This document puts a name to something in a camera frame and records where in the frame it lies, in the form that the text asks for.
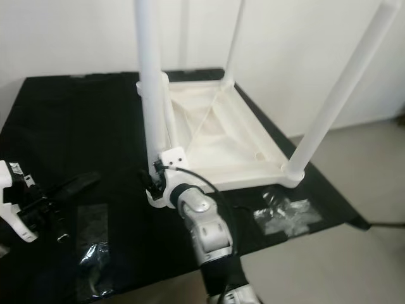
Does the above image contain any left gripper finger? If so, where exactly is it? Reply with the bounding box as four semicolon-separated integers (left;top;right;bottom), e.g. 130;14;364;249
54;171;102;198

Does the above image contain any black tablecloth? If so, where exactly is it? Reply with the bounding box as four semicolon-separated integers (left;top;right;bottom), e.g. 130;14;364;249
0;68;371;302

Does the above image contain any white plastic table top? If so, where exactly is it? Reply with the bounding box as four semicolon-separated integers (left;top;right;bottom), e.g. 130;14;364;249
138;70;308;207

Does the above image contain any crumpled clear plastic wrap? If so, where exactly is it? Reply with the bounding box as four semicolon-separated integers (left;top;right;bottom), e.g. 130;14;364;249
253;196;325;239

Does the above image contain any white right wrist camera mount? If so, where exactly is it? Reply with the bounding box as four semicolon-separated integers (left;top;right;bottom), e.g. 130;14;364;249
160;147;194;208

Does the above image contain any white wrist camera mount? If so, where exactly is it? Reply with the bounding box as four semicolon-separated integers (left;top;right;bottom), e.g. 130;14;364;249
160;147;194;208
0;160;39;244

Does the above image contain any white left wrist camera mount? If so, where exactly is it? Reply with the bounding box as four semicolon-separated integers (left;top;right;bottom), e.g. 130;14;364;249
0;160;39;244

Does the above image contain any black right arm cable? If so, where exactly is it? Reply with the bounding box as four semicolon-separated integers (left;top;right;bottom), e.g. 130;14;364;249
177;166;241;255

